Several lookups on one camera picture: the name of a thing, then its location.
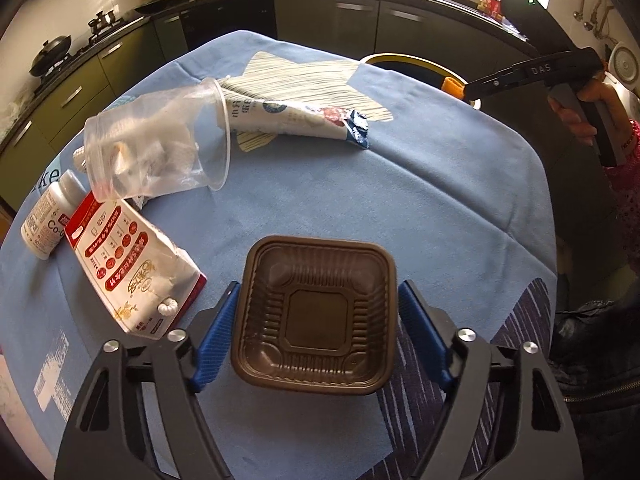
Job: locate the person's right hand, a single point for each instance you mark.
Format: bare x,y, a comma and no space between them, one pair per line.
570,120

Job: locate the small dark pot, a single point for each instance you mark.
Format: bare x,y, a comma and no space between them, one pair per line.
102,22

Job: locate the black bin with yellow rim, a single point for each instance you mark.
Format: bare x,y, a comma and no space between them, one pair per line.
415,67

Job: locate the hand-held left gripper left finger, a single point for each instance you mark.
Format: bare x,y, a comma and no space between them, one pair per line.
215,340

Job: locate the kitchen base cabinets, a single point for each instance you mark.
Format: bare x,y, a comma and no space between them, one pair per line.
310,20

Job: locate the crumpled plastic bags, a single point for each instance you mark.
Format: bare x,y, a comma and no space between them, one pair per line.
12,110

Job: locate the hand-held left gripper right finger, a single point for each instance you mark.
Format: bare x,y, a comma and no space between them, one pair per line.
425,335

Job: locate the black frying pan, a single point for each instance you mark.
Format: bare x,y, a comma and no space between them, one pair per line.
155,8

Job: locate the white pill bottle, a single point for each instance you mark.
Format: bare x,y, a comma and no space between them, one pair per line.
45,215

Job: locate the white round appliance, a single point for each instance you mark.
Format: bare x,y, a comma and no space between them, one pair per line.
625,65

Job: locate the clear plastic cup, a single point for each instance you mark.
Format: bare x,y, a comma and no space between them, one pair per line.
150,145

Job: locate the person's dark jacket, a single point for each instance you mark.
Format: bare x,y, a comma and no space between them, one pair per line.
595,360

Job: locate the brown plastic tray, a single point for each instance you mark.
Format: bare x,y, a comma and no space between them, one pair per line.
315,310

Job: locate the gas stove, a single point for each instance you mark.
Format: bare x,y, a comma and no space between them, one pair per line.
85,45

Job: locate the black wok with lid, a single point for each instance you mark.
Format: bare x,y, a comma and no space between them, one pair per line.
50,55

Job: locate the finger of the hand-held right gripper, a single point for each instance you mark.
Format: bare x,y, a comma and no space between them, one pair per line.
490,82

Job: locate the red and white pouch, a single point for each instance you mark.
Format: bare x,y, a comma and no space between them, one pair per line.
125,260

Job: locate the white printed snack bag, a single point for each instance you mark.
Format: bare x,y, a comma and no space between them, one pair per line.
285,115

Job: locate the blue printed tablecloth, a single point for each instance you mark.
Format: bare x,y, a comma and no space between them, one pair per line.
425,200

